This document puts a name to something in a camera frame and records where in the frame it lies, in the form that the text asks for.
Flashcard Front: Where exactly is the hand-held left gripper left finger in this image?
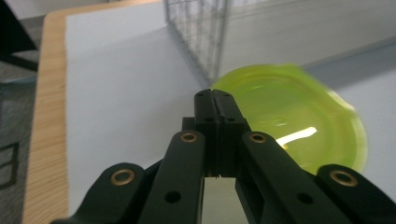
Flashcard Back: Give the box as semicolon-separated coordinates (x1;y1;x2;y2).
136;89;220;224

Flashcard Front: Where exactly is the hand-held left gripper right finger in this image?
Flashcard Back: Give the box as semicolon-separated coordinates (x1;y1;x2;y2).
212;89;354;224

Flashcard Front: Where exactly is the green translucent bowl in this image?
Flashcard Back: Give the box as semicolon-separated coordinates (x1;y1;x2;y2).
209;63;369;175

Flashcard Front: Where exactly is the white wire rack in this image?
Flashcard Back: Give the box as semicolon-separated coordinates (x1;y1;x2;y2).
163;0;396;84

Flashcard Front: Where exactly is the black metal stand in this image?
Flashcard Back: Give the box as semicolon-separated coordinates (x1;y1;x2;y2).
0;0;40;73

